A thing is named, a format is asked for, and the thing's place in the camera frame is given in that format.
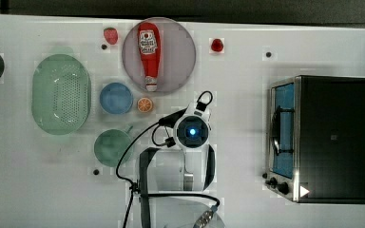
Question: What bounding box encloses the green mug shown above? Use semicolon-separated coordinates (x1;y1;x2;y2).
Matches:
94;125;134;167

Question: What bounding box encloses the orange slice toy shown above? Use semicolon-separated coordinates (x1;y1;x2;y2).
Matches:
137;97;154;113

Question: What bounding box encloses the grey round plate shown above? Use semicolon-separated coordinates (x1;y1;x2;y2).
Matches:
122;17;196;92

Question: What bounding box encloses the blue bowl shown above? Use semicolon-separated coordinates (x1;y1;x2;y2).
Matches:
100;83;133;115

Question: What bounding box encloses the small red fruit toy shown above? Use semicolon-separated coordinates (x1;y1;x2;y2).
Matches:
211;39;224;52

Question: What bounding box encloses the red plush ketchup bottle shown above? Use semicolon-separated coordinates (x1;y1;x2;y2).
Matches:
137;22;162;92

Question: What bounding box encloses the red strawberry toy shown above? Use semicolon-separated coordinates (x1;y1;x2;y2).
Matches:
104;28;119;45

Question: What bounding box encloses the green perforated colander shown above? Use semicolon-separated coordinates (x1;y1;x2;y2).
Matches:
31;54;91;135

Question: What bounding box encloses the black toaster oven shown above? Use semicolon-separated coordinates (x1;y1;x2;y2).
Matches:
262;75;365;204

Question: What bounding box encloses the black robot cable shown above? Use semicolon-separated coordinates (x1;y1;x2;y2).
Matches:
115;90;221;228

